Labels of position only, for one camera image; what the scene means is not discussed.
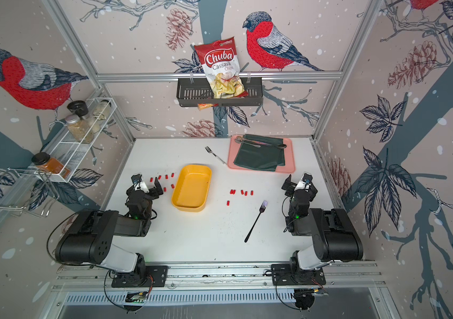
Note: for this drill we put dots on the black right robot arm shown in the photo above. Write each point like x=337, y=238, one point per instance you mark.
x=333, y=236

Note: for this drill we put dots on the yellow plastic storage tray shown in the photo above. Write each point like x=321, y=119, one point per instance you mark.
x=192, y=188

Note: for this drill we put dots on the silver fork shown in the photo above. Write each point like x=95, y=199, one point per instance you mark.
x=210, y=151

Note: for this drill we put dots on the orange spice jar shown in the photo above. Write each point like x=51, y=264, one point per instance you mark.
x=47, y=163

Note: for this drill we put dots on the dark green cloth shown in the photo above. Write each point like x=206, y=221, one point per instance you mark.
x=260, y=159

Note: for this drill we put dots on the black wall basket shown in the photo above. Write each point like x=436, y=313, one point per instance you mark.
x=192, y=93

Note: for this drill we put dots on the clear spice jar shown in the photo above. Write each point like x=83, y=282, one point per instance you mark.
x=101, y=113

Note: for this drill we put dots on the pink plastic tray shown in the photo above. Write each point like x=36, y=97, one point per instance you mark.
x=288, y=152

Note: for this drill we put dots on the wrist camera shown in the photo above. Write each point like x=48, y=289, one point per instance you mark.
x=139, y=184
x=305, y=182

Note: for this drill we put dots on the silver lid spice jar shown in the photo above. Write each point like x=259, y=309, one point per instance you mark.
x=79, y=129

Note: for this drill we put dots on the black lid spice jar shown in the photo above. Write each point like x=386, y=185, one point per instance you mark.
x=79, y=108

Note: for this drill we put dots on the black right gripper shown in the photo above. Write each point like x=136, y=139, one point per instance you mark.
x=290, y=187

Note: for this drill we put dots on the chrome wire rack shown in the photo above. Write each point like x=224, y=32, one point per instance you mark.
x=28, y=191

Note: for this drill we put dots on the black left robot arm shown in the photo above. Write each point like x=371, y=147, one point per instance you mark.
x=89, y=239

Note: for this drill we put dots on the red Chuba chips bag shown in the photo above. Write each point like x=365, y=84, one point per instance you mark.
x=221, y=67

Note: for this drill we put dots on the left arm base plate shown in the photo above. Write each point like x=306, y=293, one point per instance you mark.
x=153, y=276

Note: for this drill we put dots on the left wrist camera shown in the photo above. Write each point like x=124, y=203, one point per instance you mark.
x=139, y=184

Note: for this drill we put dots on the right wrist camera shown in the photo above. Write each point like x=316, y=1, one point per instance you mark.
x=305, y=182

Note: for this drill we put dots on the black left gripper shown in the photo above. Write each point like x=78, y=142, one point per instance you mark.
x=155, y=194

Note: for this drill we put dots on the white wire spice rack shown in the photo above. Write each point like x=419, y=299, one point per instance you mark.
x=71, y=153

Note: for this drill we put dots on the purple black fork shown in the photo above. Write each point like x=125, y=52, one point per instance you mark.
x=261, y=210

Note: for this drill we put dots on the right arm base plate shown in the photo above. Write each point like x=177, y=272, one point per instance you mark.
x=282, y=274

